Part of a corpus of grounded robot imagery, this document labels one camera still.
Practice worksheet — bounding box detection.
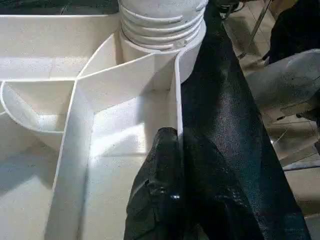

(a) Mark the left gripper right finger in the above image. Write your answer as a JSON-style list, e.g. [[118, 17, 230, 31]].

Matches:
[[183, 128, 263, 240]]

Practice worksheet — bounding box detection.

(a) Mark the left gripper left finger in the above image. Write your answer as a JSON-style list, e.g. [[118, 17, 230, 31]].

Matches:
[[123, 126, 186, 240]]

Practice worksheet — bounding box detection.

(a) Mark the white plastic table leg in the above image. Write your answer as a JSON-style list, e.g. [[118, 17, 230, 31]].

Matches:
[[119, 0, 208, 52]]

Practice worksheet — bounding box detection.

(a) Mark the white plastic table top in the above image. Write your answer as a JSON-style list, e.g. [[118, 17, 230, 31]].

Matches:
[[0, 13, 208, 240]]

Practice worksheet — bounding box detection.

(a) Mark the black table mat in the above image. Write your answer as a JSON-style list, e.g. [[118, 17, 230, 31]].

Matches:
[[0, 0, 313, 240]]

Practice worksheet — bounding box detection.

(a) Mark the chrome metal chair frame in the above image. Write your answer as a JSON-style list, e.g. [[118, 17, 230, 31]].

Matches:
[[238, 0, 272, 60]]

